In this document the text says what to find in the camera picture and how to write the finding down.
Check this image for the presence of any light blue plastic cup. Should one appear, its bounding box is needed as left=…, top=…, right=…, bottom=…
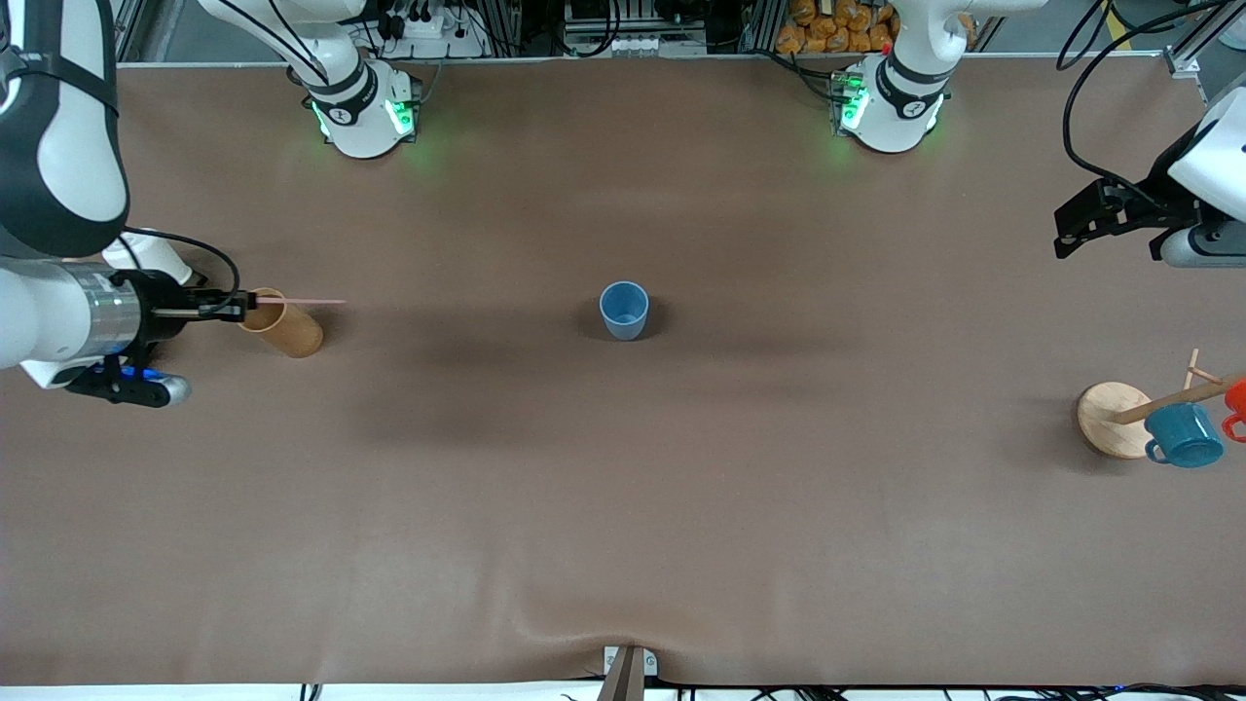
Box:
left=600, top=281, right=650, bottom=341

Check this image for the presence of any white paper cup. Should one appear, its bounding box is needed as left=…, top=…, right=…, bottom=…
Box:
left=101, top=229, right=194, bottom=287

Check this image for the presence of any brown cylindrical holder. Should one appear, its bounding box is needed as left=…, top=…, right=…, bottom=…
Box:
left=238, top=287, right=324, bottom=359

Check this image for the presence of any wooden mug tree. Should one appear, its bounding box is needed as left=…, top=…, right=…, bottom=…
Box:
left=1077, top=349, right=1246, bottom=459

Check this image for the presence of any teal ceramic mug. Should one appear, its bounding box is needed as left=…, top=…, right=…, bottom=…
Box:
left=1144, top=402, right=1226, bottom=469

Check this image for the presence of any pile of orange bread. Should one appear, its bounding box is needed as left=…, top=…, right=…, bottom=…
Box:
left=776, top=0, right=901, bottom=55

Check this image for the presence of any white power strip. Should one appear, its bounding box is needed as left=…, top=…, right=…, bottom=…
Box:
left=375, top=0, right=488, bottom=59

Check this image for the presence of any brown table cloth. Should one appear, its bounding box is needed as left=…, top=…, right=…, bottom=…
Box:
left=0, top=54, right=1246, bottom=688

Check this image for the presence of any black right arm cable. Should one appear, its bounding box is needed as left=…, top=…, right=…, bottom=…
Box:
left=119, top=228, right=243, bottom=319

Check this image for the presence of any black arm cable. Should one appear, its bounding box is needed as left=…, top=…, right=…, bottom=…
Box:
left=119, top=228, right=243, bottom=319
left=1059, top=0, right=1229, bottom=207

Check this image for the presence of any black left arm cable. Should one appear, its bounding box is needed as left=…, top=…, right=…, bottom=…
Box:
left=1059, top=0, right=1229, bottom=207

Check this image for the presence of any aluminium frame profile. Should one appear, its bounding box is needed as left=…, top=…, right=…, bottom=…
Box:
left=112, top=0, right=186, bottom=65
left=1163, top=0, right=1246, bottom=79

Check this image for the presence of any brown camera pole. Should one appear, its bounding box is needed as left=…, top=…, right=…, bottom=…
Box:
left=596, top=647, right=646, bottom=701

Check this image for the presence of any grey metal bracket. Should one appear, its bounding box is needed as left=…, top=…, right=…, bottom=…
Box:
left=604, top=646, right=658, bottom=679

